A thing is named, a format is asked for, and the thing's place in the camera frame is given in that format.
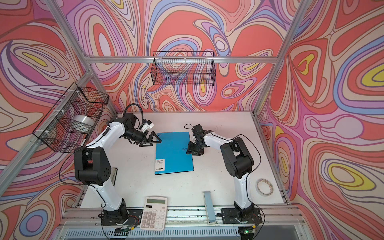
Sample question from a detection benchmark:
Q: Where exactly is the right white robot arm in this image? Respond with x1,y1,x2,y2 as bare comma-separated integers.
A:
186,125,255,218

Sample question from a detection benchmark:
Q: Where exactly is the tape roll on table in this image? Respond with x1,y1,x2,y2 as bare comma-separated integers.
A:
256,179,274,197

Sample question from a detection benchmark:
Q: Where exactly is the black wire basket left wall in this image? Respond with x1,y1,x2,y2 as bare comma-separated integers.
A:
33,83,109,153

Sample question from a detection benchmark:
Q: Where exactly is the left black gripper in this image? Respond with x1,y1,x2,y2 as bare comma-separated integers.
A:
122,129,161,147

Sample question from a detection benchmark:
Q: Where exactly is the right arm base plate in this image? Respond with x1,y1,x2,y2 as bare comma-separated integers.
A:
218,207,263,226

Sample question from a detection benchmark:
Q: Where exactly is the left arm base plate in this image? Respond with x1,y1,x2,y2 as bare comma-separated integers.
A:
99,209,143,227

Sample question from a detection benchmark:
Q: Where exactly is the black wire basket wall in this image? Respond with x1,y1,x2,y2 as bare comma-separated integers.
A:
33,83,109,153
151,51,216,86

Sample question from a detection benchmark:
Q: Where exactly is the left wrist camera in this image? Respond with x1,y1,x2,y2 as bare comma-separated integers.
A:
140,120,154,132

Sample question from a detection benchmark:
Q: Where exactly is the white desk calculator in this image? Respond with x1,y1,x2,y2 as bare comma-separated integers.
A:
140,196,168,232

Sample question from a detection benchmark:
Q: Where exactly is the black wire basket back wall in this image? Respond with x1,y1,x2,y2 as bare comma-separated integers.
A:
151,51,216,86

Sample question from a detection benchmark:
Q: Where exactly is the blue file folder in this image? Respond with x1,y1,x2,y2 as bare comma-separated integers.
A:
155,132,194,175

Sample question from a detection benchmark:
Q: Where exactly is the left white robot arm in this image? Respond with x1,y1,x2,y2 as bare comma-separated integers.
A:
74,113,162,216

